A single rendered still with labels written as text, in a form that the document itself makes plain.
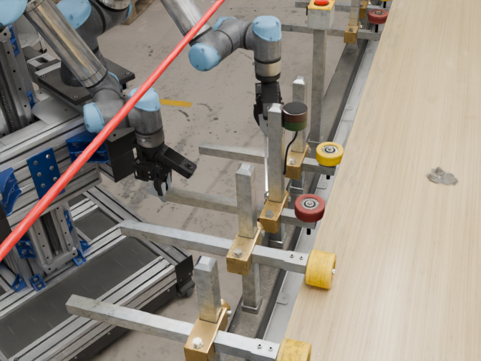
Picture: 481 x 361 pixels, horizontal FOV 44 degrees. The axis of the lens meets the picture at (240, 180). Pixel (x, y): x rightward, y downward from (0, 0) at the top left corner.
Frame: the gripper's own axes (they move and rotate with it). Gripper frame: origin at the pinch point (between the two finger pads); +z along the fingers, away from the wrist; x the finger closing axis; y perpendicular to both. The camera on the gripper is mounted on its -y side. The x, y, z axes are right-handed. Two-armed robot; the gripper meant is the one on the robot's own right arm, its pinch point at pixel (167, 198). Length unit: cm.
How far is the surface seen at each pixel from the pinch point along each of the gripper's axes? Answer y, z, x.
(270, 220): -32.6, -3.8, 5.0
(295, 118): -38, -33, -1
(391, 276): -66, -7, 19
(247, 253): -33.8, -14.4, 27.8
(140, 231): -6.4, -13.0, 26.5
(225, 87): 57, 83, -198
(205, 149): -3.2, -1.8, -23.5
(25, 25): 214, 63, -216
